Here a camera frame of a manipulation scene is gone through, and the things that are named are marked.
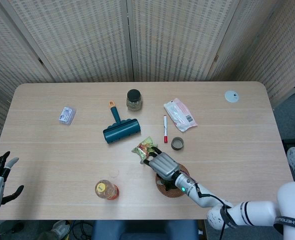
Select white marker with red cap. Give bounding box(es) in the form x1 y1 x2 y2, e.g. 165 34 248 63
162 114 169 144

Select black teapot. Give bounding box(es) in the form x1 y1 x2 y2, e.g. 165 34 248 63
157 174 178 192

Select grey sneaker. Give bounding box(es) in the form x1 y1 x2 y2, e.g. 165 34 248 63
51 219 72 240

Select glass jar with black lid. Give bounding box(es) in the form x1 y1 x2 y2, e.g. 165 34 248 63
126 89 143 112

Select white round table grommet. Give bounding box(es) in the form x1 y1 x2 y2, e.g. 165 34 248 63
224 90 240 103

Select woven folding screen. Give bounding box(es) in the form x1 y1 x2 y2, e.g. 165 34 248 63
0 0 295 161

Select white pink plastic packet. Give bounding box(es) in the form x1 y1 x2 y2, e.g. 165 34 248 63
163 98 198 133

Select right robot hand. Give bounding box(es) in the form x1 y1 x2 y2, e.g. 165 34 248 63
142 147 182 181

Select small clear plastic box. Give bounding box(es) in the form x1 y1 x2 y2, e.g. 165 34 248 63
58 106 77 125

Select black floor cables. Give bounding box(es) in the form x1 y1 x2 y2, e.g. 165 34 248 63
69 219 93 240

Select green snack bag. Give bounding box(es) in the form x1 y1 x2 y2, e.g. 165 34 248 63
131 136 159 163

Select brown woven coaster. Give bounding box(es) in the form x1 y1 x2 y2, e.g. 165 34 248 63
155 163 190 198

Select orange drink bottle yellow cap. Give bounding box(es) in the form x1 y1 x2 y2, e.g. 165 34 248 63
95 179 120 201

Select teal lint roller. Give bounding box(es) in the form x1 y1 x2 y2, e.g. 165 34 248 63
102 100 142 145

